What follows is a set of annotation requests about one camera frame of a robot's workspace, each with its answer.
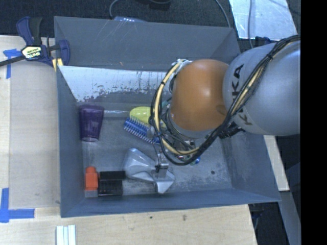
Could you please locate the purple plastic cup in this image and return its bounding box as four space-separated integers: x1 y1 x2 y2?
78 104 105 143

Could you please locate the orange and grey block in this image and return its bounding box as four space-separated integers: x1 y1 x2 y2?
84 166 100 199

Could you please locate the yellow and blue brush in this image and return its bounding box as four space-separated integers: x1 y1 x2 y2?
123 106 161 145

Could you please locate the pale wood board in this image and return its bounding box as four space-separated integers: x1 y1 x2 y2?
8 60 62 210

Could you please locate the black rectangular box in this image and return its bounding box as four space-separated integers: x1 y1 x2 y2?
97 170 127 197

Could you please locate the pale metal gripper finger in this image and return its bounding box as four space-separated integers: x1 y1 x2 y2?
152 163 162 180
161 162 170 180

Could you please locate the grey metal bin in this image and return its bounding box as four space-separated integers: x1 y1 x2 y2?
53 16 282 218

